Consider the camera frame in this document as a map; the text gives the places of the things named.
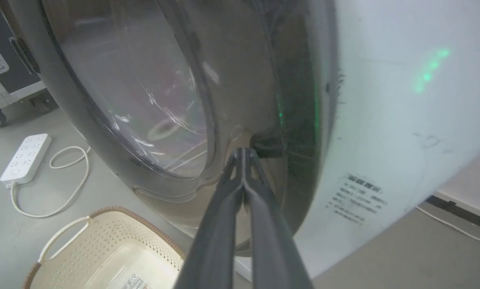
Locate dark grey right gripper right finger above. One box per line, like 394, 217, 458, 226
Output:
245, 148, 314, 289

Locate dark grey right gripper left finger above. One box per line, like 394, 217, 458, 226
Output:
174, 148, 245, 289

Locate round grey washing machine door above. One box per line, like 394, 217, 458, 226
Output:
7, 0, 338, 257

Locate white washing machine body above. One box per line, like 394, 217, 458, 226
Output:
236, 0, 480, 281

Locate cream perforated laundry basket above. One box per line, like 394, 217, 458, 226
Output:
22, 206, 186, 289

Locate white power strip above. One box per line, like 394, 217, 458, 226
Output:
0, 134, 52, 186

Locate black flight case on wheels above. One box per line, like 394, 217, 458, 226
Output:
0, 0, 58, 129

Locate white power strip cable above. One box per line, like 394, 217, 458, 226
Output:
10, 146, 93, 219

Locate thin white floor cable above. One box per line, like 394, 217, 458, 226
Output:
415, 206, 480, 246

